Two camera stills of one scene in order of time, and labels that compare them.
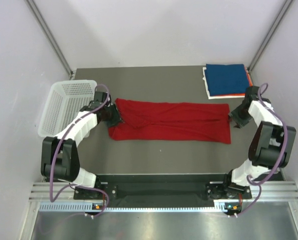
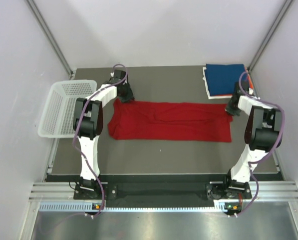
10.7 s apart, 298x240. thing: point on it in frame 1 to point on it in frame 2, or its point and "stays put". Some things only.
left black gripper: x=117 y=118 to x=129 y=96
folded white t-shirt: x=212 y=97 stays put
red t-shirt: x=185 y=122 stays put
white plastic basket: x=66 y=99 stays put
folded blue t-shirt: x=222 y=79 stays put
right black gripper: x=240 y=122 to x=228 y=109
